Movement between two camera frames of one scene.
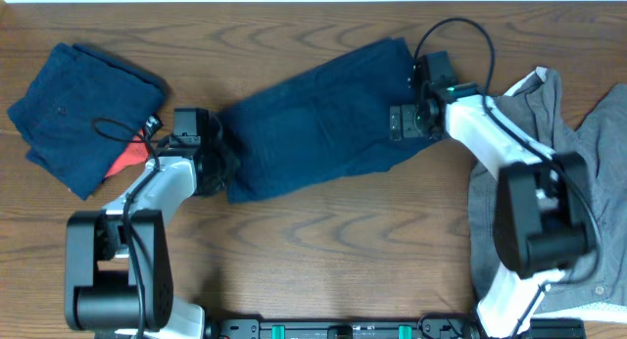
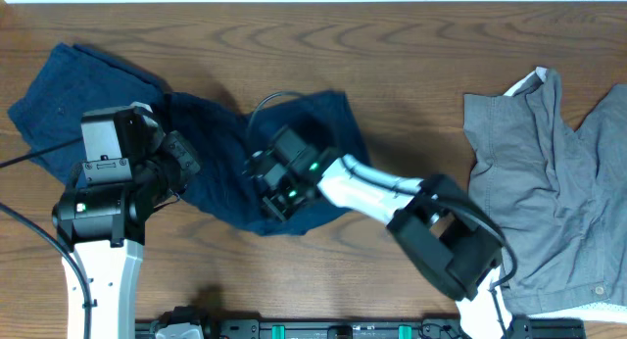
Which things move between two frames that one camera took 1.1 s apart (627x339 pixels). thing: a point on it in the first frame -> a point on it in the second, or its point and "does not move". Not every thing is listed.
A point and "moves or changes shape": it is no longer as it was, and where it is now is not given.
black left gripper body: (222, 166) -> (162, 171)
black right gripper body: (414, 124) -> (286, 197)
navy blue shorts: (329, 122) moves or changes shape
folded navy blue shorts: (82, 114) does not move
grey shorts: (536, 103) does not move
